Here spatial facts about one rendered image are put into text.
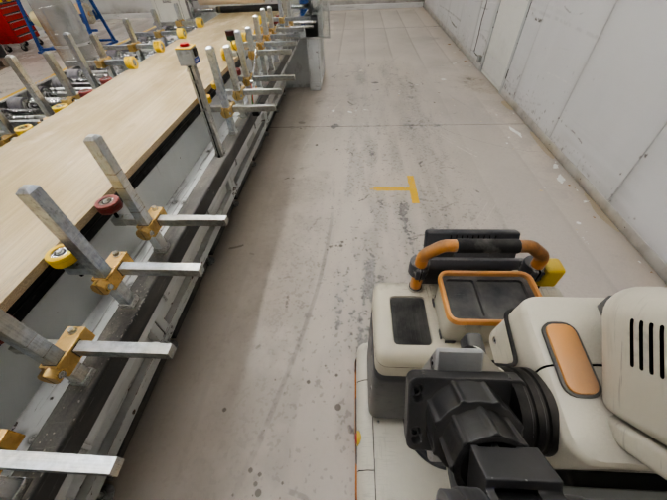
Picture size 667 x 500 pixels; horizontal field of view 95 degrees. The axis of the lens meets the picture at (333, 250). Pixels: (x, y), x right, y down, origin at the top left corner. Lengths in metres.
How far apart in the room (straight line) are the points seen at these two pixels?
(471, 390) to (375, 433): 0.96
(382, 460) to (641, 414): 1.00
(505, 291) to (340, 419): 1.01
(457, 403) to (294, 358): 1.42
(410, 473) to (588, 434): 0.94
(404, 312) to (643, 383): 0.60
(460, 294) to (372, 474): 0.72
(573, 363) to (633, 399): 0.06
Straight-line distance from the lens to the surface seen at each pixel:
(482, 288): 0.86
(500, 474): 0.30
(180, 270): 1.04
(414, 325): 0.86
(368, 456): 1.28
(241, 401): 1.69
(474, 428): 0.33
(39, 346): 1.02
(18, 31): 10.37
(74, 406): 1.13
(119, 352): 0.99
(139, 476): 1.78
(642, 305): 0.36
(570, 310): 0.44
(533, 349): 0.41
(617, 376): 0.38
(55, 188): 1.60
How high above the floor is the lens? 1.54
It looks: 46 degrees down
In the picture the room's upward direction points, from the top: 3 degrees counter-clockwise
